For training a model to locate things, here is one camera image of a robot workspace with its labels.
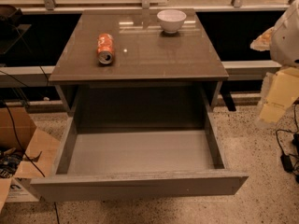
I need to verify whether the black cable on floor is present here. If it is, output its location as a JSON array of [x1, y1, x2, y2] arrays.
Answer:
[[0, 100, 61, 224]]

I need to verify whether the orange soda can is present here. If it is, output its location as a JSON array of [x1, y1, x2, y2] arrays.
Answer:
[[97, 34, 114, 64]]

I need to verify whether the white ceramic bowl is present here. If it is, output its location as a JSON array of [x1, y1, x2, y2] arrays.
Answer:
[[157, 9, 187, 34]]

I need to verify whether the grey top drawer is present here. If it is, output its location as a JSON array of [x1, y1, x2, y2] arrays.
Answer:
[[30, 83, 249, 203]]

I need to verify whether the brown cardboard box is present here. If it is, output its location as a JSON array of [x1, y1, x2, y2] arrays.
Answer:
[[0, 107, 59, 210]]

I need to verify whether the grey drawer cabinet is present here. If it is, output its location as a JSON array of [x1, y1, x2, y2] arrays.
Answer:
[[49, 8, 230, 117]]

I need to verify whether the black power adapter with cable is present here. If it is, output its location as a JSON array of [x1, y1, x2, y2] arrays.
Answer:
[[275, 103, 299, 184]]

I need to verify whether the black device on shelf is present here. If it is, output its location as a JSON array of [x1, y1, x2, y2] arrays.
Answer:
[[0, 5, 31, 57]]

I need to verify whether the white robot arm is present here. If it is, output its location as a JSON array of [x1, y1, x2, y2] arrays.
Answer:
[[250, 0, 299, 127]]

